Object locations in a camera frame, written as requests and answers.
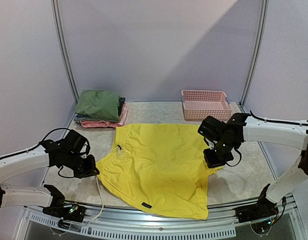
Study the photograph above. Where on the green tank top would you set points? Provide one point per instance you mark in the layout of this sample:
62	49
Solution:
99	104

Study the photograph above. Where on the folded grey garment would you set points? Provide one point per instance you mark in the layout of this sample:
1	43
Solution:
79	117

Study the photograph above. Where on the folded pink garment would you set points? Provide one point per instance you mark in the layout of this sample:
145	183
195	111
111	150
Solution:
107	124

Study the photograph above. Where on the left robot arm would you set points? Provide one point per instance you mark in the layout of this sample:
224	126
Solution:
72	152

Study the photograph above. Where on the right aluminium frame post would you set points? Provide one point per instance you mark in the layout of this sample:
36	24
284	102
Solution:
255	53

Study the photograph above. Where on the aluminium front rail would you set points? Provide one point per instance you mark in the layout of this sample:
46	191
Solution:
130	224

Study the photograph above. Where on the folded navy graphic shirt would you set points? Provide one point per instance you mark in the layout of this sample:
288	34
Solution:
121	101

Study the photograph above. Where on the pink plastic basket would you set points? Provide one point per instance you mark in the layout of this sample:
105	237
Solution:
199	104

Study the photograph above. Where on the aluminium frame post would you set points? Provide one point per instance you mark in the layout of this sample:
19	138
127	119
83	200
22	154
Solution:
255	53
56	11

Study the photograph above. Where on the yellow garment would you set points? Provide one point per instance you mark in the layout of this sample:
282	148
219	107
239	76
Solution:
159	169

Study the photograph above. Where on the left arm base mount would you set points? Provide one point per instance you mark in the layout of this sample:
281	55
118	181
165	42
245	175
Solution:
65	211

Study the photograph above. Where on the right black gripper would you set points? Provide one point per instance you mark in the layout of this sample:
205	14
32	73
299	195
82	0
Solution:
214	158

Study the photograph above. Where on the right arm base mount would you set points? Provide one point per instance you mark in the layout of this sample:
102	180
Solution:
262	209

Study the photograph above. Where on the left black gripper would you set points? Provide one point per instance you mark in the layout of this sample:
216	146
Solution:
90	170

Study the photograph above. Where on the left aluminium frame post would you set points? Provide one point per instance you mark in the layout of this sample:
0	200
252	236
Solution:
56	11

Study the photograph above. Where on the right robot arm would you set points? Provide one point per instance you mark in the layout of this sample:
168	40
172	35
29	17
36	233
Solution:
224	137

